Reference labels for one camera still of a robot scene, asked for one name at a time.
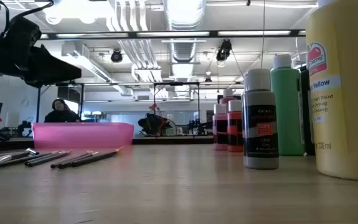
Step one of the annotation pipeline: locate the small pink paint bottle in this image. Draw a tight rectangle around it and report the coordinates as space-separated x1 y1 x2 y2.
212 103 229 152

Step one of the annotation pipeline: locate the large yellow paint bottle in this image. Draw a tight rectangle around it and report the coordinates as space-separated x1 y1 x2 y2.
305 0 358 183

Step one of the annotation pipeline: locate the black ceiling spotlight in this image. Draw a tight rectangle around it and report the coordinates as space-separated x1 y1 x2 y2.
215 39 233 62
110 49 124 63

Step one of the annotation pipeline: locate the pink plastic bin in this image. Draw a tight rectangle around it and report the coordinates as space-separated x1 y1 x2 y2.
31 122 135 149

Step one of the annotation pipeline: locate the black aluminium table frame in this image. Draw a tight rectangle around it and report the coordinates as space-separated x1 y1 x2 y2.
0 134 214 153

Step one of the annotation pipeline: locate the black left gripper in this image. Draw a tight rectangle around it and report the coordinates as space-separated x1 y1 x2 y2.
0 17 82 88

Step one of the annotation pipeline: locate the black paintbrush wide silver ferrule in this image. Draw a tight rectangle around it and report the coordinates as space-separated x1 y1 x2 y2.
0 151 32 166

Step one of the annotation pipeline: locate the thin hanging cable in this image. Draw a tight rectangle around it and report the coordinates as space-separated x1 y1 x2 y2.
261 0 266 70

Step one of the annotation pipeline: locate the white lamp shade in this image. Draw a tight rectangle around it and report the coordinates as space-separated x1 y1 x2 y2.
5 111 20 128

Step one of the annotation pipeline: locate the black paintbrush yellow handle end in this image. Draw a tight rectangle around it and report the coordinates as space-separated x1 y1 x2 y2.
0 147 40 163

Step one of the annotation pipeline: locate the large green paint bottle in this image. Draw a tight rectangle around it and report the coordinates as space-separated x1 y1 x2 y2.
270 54 305 156

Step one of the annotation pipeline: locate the black metal frame station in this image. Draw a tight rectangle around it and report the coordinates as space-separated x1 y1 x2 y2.
35 81 245 138

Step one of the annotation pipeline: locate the black overhead light bar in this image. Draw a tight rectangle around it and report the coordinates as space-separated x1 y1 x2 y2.
38 29 307 40

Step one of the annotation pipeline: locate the silver ceiling duct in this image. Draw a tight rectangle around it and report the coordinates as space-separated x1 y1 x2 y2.
163 0 207 78

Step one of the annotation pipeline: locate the small red paint bottle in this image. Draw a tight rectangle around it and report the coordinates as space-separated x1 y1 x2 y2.
227 99 244 153

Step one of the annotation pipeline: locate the small grey paint bottle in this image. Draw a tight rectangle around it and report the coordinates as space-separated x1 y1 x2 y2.
242 68 280 170

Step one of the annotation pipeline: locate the background robot with red lamp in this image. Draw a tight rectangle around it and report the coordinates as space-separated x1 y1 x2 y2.
137 104 175 137

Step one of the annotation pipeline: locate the person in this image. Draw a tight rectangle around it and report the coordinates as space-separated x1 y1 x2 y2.
44 98 82 123

